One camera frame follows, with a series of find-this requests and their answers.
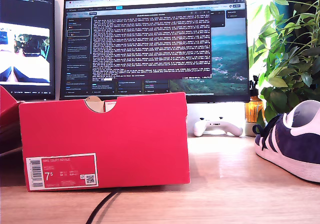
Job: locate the red cardboard shoebox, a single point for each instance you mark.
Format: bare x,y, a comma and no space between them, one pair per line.
100,134

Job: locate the blue suede sneaker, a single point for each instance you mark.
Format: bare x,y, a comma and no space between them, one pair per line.
300,144

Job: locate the wide black computer monitor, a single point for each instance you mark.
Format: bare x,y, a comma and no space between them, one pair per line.
150,46

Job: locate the white game controller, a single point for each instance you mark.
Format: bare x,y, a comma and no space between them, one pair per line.
215,127

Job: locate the small cream ceramic pot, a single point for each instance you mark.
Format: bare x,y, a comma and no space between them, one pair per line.
250,129

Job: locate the amber glass pump bottle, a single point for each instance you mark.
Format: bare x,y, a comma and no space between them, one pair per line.
253,109

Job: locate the green leafy houseplant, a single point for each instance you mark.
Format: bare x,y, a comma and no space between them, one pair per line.
287,66

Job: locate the narrow black computer monitor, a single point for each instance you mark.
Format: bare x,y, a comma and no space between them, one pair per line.
25,59

